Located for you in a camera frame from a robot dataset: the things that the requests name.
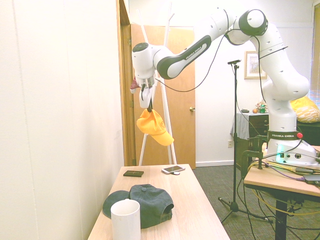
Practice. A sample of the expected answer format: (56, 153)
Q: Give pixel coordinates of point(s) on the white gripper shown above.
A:
(145, 97)

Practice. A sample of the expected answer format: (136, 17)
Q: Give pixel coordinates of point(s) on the yellow baseball cap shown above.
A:
(152, 125)

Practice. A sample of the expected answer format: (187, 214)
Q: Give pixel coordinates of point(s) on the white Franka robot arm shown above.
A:
(275, 105)

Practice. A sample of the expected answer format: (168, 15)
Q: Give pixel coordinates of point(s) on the red knob on robot base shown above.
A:
(299, 135)

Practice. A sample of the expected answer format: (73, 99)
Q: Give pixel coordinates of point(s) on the dark green baseball cap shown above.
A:
(150, 202)

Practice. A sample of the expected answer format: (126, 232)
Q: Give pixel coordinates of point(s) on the brass door knob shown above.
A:
(192, 109)

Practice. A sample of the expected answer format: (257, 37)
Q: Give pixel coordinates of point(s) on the wooden door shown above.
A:
(180, 137)

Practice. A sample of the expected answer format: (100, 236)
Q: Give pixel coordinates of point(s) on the white coat rack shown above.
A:
(142, 155)

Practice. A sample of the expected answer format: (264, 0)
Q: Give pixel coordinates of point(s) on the white smartphone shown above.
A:
(173, 169)

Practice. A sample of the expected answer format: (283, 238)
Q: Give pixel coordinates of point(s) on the black wallet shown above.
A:
(133, 173)

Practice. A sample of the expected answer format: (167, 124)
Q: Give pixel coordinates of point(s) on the grey cloth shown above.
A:
(241, 125)

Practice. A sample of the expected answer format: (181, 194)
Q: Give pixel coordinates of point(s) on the black shallow bowl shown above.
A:
(244, 110)

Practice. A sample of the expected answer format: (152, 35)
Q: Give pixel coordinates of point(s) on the black tripod stand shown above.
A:
(235, 150)

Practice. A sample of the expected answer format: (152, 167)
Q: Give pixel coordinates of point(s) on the orange fruit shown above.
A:
(254, 110)

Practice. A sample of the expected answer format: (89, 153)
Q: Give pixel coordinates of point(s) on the dark wooden dresser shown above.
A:
(258, 122)

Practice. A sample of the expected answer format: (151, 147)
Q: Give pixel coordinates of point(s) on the black metal clamp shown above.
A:
(246, 160)

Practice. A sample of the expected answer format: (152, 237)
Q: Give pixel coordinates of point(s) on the dried flower decoration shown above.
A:
(261, 102)

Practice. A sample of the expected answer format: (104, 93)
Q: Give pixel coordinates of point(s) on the green small ornament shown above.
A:
(262, 109)

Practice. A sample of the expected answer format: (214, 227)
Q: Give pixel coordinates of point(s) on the white ceramic mug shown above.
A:
(125, 220)

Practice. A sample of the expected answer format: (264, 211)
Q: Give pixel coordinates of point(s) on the wooden table with black legs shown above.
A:
(270, 182)

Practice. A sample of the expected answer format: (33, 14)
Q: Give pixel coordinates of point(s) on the yellow bag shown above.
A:
(308, 111)

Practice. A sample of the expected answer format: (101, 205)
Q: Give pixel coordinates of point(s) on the black cabinet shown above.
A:
(308, 132)

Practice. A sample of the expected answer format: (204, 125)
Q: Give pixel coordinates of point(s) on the window blinds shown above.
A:
(316, 62)

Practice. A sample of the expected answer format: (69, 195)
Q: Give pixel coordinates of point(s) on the black box on table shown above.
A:
(312, 178)

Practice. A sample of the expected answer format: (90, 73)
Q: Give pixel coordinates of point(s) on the wooden door frame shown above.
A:
(127, 112)

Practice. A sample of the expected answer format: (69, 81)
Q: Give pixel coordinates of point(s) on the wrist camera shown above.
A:
(134, 85)

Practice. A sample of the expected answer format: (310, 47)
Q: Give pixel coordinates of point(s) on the wall power outlet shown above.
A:
(230, 144)

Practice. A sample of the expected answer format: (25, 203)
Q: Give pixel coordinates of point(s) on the black camera on stand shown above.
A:
(234, 61)

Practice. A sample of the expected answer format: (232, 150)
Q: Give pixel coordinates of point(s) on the framed wall picture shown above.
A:
(250, 72)

